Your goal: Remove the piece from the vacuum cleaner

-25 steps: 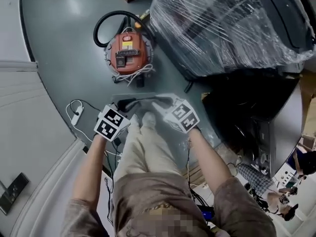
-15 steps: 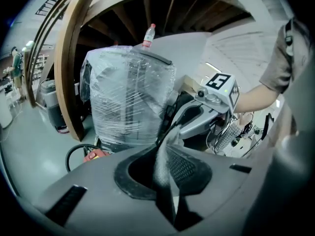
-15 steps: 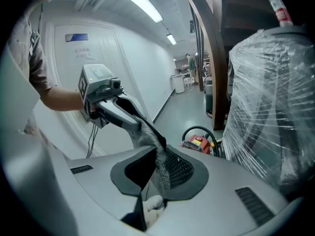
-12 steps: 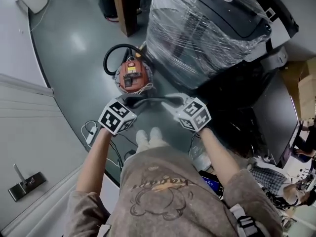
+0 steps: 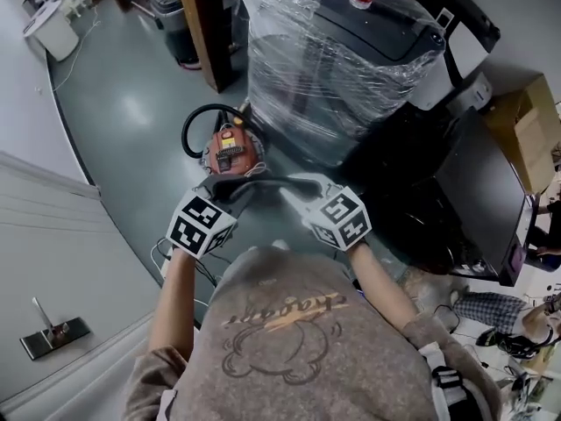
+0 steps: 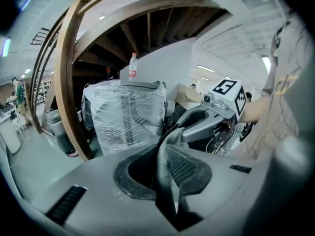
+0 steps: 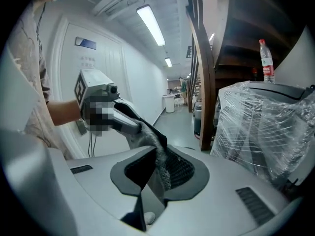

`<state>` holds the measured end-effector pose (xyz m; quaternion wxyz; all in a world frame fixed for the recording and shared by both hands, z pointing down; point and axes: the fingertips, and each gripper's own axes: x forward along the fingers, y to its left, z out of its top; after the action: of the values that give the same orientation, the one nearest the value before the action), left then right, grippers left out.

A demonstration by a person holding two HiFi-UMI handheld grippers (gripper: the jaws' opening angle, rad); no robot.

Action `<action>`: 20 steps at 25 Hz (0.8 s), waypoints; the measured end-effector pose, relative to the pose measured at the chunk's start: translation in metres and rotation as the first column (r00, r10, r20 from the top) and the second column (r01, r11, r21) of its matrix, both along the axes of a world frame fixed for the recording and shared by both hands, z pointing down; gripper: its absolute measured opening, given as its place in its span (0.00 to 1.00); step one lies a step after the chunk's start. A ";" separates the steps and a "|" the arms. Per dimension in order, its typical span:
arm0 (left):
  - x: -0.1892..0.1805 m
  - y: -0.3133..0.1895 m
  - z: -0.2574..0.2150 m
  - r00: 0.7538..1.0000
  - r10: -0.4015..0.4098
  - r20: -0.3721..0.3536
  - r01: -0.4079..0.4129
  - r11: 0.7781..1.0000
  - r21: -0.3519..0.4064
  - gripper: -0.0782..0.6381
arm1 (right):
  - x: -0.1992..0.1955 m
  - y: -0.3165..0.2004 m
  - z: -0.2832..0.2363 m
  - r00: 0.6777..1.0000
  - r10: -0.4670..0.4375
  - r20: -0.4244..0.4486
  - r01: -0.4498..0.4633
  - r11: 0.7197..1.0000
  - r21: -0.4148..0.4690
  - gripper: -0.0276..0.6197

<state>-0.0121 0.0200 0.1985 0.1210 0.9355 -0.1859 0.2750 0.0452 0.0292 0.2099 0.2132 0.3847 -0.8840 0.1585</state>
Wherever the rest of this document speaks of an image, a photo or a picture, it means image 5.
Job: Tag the grey trash bin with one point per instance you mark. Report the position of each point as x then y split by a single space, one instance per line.
173 24

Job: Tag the person's right forearm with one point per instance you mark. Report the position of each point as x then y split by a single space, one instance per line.
381 287

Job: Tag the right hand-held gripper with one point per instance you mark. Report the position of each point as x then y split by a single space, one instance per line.
339 222

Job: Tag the small white labelled box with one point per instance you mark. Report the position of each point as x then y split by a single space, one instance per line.
481 91

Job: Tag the brown wooden post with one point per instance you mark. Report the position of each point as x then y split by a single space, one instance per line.
210 29

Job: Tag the white door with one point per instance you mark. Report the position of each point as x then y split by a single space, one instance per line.
52 244

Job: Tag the grey printed t-shirt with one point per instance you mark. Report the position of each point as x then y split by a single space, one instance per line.
298 344

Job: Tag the plastic-wrapped grey appliance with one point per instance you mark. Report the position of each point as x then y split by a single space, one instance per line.
328 68

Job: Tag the brown cardboard box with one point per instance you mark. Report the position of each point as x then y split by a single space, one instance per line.
528 134

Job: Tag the red vacuum cleaner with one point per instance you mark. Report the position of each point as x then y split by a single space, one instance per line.
232 151

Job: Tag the person's left forearm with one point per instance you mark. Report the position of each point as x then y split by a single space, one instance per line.
175 305

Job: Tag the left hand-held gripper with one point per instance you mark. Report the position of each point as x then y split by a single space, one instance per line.
199 228

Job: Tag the white and black machine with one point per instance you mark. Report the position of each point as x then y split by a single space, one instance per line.
464 46

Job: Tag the white power strip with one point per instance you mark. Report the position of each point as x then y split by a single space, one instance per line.
165 266

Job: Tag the black flat monitor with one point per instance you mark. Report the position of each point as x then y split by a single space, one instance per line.
486 200

